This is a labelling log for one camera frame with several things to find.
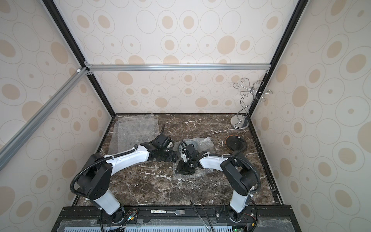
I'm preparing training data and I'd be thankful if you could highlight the blue patterned dinner plate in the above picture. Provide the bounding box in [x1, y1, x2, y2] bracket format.
[178, 139, 200, 153]

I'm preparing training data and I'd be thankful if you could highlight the bubble wrap sheet around orange plate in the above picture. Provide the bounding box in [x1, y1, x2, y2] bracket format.
[108, 115, 154, 156]

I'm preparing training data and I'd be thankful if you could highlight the dark grey dinner plate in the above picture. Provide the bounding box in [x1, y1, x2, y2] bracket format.
[225, 135, 247, 152]

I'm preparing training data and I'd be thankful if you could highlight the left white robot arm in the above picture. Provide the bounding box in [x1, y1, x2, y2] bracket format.
[70, 128, 178, 224]

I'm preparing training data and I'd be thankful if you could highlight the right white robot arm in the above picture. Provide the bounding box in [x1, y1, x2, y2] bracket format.
[176, 141, 261, 222]

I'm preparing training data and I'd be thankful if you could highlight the black base platform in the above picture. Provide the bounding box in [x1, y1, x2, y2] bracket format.
[52, 206, 301, 232]

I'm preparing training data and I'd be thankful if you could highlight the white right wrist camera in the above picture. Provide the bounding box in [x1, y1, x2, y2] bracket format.
[180, 150, 187, 163]

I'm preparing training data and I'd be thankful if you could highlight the fork with patterned handle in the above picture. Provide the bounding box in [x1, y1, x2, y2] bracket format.
[150, 209, 185, 216]

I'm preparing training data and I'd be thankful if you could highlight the chrome wire mug tree stand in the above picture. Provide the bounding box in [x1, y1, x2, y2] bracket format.
[231, 77, 273, 130]

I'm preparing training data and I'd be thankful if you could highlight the aluminium rail back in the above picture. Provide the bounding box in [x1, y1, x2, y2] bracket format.
[88, 63, 271, 72]

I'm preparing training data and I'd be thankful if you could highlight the aluminium rail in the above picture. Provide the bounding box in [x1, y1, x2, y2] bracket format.
[1, 67, 88, 169]
[88, 63, 271, 72]

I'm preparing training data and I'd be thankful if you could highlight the black frame post back left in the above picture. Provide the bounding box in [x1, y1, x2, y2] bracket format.
[42, 0, 116, 118]

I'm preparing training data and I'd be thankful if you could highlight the black frame post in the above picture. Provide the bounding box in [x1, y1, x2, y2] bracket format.
[42, 0, 116, 118]
[249, 0, 309, 118]

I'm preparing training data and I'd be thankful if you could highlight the aluminium rail left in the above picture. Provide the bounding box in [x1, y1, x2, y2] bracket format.
[1, 67, 88, 169]

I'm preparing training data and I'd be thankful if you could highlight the black frame post back right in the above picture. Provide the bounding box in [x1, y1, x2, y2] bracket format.
[249, 0, 309, 118]

